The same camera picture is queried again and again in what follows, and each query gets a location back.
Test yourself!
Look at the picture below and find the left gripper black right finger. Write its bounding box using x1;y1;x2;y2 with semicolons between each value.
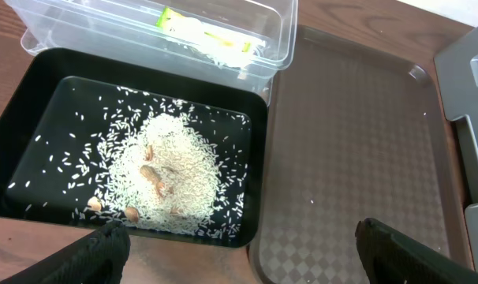
355;218;478;284

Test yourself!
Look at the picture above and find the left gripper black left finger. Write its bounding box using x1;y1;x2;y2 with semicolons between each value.
0;221;131;284

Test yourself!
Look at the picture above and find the green orange snack wrapper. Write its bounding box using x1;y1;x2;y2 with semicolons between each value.
155;6;266;68

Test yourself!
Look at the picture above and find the grey dishwasher rack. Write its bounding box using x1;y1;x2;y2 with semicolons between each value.
435;27;478;272

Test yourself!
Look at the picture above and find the spilled rice pile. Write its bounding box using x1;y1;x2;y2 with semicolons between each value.
99;114;222;235

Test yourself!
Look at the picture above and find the brown serving tray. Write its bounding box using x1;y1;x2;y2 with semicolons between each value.
249;26;472;283

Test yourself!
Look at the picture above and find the black rectangular tray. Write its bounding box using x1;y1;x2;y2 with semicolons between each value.
0;48;268;248

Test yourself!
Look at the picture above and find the clear plastic bin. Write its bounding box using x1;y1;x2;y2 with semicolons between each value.
6;0;298;101

